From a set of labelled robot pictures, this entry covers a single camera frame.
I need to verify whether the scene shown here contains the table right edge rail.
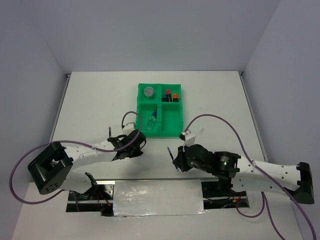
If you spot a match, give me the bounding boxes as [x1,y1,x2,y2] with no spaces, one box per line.
[238,71,254,119]

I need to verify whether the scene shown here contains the green four-compartment tray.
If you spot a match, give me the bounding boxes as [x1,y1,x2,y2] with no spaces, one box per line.
[135,83,184,138]

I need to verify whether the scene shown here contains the purple pen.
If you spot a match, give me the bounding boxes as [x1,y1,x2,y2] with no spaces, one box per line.
[108,126,112,139]

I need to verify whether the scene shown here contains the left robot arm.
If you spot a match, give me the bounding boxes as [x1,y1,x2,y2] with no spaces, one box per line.
[27,129,147,200]

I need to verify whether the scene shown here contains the clear round container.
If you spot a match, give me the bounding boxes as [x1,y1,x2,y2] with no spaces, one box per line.
[143,86,155,99]

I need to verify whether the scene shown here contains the table edge rail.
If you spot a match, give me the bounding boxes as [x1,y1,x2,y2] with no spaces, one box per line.
[238,71,254,119]
[56,73,71,119]

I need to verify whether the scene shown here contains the blue-capped black highlighter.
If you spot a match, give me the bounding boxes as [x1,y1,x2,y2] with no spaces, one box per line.
[162,94,167,102]

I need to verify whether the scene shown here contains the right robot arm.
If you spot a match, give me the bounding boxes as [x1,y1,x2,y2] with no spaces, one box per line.
[173,144,315,205]

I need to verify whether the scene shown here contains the clear spray bottle blue cap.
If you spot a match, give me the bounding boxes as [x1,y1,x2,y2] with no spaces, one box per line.
[146,110,157,131]

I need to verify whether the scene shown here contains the orange-capped black highlighter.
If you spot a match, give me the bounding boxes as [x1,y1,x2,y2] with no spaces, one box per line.
[172,93,179,103]

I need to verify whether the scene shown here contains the silver tape panel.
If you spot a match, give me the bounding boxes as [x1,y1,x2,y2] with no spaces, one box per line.
[113,179,206,217]

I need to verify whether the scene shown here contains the table left edge rail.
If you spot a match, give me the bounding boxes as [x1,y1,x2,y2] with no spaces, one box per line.
[56,73,71,119]

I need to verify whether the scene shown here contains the blue pen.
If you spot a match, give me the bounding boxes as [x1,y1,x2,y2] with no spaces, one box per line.
[167,146,179,172]

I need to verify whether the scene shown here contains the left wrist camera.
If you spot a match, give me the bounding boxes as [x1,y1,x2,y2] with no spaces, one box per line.
[122,122,136,133]

